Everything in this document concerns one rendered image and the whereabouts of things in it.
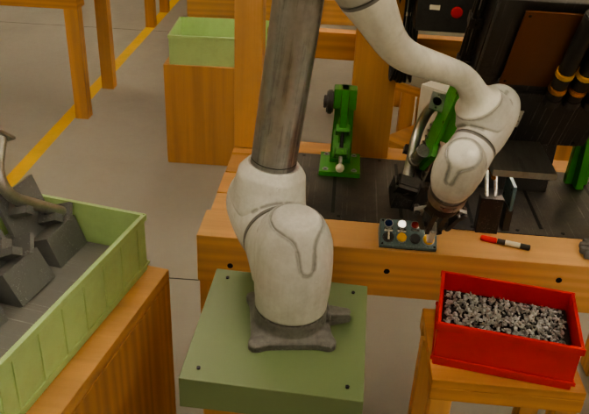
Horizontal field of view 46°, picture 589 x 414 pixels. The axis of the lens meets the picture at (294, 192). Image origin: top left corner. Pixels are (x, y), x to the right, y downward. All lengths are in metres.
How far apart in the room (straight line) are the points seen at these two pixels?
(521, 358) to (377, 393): 1.16
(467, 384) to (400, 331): 1.39
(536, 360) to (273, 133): 0.76
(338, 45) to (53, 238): 1.09
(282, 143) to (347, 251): 0.49
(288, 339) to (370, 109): 1.06
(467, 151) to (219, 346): 0.64
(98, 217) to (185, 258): 1.50
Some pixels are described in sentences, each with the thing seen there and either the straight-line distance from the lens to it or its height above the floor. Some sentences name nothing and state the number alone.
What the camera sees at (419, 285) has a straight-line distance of 1.90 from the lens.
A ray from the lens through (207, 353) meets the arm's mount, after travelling 1.45.
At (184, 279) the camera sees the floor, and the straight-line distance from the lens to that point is 3.24.
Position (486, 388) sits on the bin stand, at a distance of 1.65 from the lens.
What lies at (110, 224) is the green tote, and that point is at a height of 0.91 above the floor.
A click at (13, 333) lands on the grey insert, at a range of 1.69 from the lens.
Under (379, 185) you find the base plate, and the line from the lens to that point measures 2.15.
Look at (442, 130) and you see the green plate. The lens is 1.94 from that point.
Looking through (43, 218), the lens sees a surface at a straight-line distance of 1.90.
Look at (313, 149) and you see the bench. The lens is 2.40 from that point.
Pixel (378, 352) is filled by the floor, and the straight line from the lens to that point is 2.89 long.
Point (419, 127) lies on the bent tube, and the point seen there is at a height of 1.10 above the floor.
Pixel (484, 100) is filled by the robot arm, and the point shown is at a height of 1.38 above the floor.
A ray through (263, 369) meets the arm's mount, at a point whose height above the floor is 0.92.
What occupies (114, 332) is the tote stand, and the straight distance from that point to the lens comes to 1.73.
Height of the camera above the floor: 1.89
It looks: 29 degrees down
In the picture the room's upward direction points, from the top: 3 degrees clockwise
